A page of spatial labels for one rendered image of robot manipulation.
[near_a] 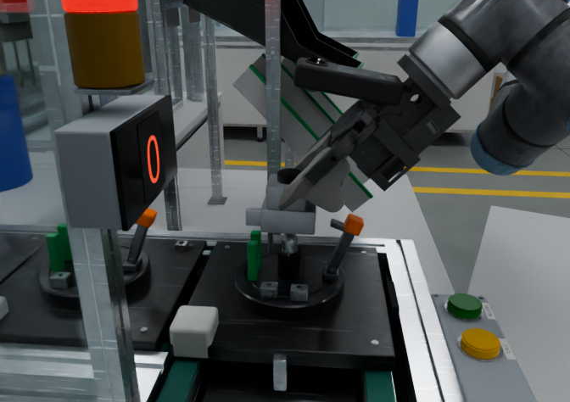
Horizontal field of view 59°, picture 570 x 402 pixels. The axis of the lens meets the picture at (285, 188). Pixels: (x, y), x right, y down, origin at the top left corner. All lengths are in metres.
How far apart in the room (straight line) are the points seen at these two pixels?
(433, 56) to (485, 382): 0.33
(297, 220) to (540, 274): 0.54
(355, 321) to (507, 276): 0.43
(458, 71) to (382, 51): 3.99
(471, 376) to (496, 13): 0.36
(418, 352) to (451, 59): 0.31
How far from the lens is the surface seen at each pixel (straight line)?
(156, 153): 0.41
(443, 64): 0.53
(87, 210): 0.37
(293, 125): 0.79
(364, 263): 0.72
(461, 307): 0.65
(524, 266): 1.02
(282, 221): 0.59
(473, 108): 4.73
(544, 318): 0.88
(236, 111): 4.69
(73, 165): 0.36
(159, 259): 0.74
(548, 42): 0.53
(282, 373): 0.56
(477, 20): 0.54
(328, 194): 0.56
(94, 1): 0.37
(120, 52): 0.37
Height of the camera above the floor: 1.32
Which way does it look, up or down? 22 degrees down
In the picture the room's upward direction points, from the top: straight up
